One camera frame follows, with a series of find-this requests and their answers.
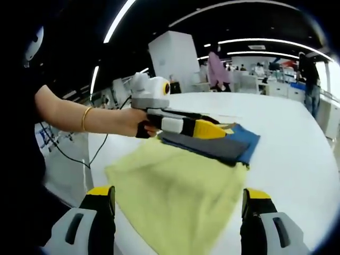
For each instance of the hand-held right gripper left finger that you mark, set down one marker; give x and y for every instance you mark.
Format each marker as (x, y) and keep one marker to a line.
(79, 231)

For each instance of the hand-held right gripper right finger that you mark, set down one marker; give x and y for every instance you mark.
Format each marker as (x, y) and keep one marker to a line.
(268, 231)

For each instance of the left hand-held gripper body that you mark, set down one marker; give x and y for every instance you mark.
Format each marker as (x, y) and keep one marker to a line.
(148, 90)

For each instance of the yellow blue grey garment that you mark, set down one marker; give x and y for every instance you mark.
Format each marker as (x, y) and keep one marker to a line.
(172, 186)

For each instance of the person's left hand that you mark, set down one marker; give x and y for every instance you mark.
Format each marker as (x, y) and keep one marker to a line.
(131, 120)

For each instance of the small black cabinet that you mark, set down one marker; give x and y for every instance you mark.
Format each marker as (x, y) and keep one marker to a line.
(176, 88)

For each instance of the white square column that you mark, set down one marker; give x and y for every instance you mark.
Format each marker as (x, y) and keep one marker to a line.
(172, 55)

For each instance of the short straight ceiling light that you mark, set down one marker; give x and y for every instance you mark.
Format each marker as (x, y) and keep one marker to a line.
(94, 79)

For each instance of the long straight ceiling light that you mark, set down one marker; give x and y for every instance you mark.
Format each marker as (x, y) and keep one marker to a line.
(118, 22)

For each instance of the row of white office desks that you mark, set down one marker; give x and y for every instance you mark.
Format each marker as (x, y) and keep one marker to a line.
(268, 85)

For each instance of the person's dark clothing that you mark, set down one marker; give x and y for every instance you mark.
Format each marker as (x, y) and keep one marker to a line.
(16, 159)

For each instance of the blue storage bin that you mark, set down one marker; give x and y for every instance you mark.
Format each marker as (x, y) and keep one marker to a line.
(297, 85)

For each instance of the curved ceiling light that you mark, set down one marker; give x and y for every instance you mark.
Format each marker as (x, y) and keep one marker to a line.
(276, 42)

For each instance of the white worn device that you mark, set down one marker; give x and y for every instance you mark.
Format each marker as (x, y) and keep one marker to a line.
(34, 46)

